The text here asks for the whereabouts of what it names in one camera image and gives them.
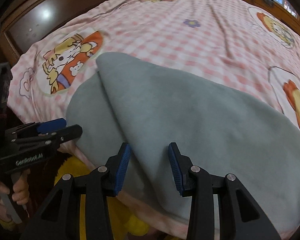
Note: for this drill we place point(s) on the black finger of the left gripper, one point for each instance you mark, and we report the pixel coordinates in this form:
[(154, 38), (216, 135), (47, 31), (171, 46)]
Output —
[(52, 138)]

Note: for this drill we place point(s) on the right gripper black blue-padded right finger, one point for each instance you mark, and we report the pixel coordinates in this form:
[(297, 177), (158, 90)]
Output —
[(240, 216)]

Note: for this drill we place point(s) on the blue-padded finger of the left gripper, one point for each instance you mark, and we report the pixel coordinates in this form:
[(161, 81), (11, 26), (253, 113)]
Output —
[(34, 129)]

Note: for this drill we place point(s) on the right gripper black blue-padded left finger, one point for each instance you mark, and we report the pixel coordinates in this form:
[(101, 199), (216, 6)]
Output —
[(58, 217)]

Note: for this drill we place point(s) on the grey knit pants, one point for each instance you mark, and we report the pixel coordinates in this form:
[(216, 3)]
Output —
[(222, 130)]

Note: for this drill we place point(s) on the person's hand on handle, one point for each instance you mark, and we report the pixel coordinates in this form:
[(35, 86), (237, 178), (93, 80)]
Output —
[(14, 195)]

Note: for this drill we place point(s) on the yellow blanket under duvet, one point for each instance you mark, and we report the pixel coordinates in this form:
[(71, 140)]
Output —
[(121, 219)]

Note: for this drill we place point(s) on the dark wooden headboard cabinet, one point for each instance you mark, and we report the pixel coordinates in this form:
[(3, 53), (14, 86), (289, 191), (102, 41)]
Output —
[(26, 22)]

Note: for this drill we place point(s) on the pink checkered cartoon duvet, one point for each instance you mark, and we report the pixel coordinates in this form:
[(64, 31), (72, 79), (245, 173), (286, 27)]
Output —
[(228, 42)]

